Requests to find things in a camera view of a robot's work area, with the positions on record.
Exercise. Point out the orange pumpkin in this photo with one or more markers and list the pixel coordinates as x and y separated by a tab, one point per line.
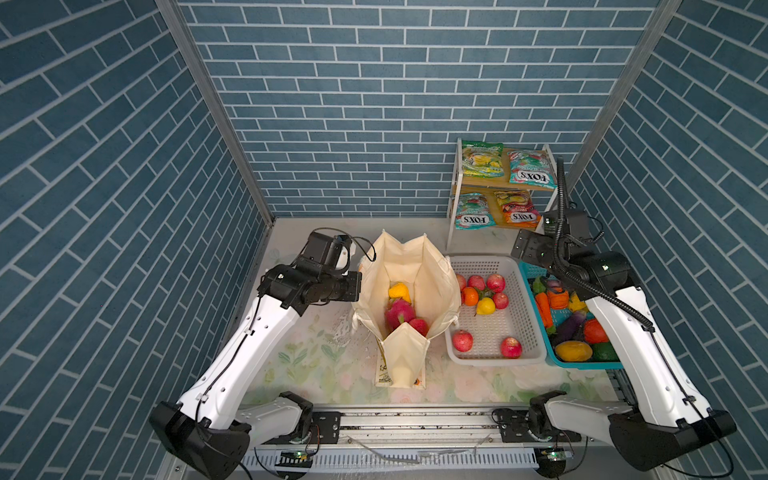
558	300

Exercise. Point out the purple eggplant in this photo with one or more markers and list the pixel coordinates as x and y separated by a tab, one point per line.
568	328

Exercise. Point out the orange carrot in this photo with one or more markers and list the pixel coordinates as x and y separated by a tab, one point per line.
542	303

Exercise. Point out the yellow lemon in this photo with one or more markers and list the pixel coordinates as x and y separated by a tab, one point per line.
485	306

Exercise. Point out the green Fox's candy bag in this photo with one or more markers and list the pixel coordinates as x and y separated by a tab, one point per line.
473	212

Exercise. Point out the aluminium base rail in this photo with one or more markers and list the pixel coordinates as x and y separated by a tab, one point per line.
422	442

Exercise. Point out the red tomato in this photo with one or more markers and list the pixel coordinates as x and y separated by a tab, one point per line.
594	333

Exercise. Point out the green avocado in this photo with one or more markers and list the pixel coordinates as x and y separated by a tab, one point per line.
604	352

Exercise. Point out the white wooden two-tier shelf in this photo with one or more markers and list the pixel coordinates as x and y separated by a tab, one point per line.
463	184

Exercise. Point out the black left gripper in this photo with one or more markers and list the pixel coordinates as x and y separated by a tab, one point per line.
354	285

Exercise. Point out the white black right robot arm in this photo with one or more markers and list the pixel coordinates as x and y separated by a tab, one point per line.
670	417

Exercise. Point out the green yellow candy bag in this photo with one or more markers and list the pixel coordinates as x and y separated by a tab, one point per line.
482	159

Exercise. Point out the teal Fox's candy bag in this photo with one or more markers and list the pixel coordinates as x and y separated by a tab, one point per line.
531	168

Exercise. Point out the yellow mango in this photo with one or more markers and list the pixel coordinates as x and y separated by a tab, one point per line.
399	291

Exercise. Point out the cream canvas grocery bag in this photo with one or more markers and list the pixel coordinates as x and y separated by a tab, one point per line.
435	297

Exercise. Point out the orange Fox's candy bag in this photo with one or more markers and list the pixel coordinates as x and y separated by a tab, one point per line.
517	208

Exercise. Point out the white plastic basket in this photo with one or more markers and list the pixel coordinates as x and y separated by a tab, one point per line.
519	320

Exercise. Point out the pink dragon fruit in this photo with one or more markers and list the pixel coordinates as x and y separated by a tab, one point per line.
398	313

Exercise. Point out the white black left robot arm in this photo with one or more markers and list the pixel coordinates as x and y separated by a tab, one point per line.
240	366

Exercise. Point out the teal plastic basket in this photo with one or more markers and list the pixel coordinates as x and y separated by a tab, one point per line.
539	280

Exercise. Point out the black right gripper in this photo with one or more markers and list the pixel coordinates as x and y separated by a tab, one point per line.
535	238

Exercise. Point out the red apple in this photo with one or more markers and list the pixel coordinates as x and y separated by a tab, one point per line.
500	300
462	341
420	325
495	283
462	283
511	348
477	282

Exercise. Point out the small orange tangerine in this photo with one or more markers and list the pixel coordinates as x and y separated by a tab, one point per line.
469	296

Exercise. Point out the yellow bell pepper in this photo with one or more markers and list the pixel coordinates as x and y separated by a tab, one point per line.
576	304

